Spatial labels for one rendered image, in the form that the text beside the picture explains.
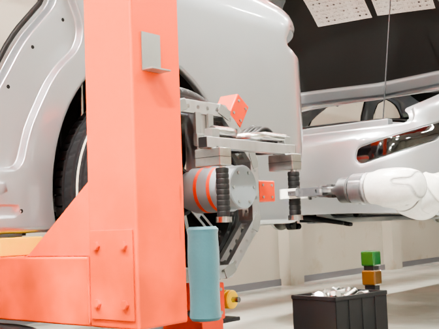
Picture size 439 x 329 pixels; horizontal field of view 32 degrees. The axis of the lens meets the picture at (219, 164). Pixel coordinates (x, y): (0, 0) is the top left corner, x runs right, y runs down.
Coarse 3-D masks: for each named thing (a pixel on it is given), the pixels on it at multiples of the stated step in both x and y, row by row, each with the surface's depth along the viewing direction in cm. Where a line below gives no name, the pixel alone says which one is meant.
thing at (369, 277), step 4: (364, 272) 201; (368, 272) 200; (372, 272) 199; (376, 272) 200; (380, 272) 201; (364, 276) 201; (368, 276) 200; (372, 276) 199; (376, 276) 200; (380, 276) 201; (364, 280) 201; (368, 280) 200; (372, 280) 199; (376, 280) 199; (380, 280) 201; (364, 284) 201; (368, 284) 200; (372, 284) 199; (376, 284) 199; (380, 284) 201
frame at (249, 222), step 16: (192, 112) 230; (208, 112) 235; (224, 112) 241; (240, 160) 252; (256, 160) 252; (256, 176) 252; (256, 192) 251; (256, 208) 250; (240, 224) 250; (256, 224) 249; (240, 240) 243; (224, 256) 242; (240, 256) 242; (224, 272) 235
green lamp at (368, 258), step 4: (364, 252) 201; (368, 252) 200; (372, 252) 200; (376, 252) 201; (364, 256) 201; (368, 256) 200; (372, 256) 200; (376, 256) 200; (364, 260) 201; (368, 260) 200; (372, 260) 199; (376, 260) 200; (380, 260) 202; (364, 264) 201; (368, 264) 200; (372, 264) 199; (376, 264) 200; (380, 264) 202
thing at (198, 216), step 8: (184, 120) 245; (184, 128) 252; (184, 136) 256; (184, 144) 260; (184, 152) 243; (184, 160) 242; (184, 168) 241; (184, 208) 243; (184, 216) 239; (192, 216) 243; (200, 216) 244; (208, 216) 260; (216, 216) 257; (232, 216) 254; (184, 224) 239; (192, 224) 263; (200, 224) 245; (208, 224) 247; (216, 224) 256; (224, 224) 254; (232, 224) 253; (184, 232) 239; (224, 232) 251; (224, 240) 250
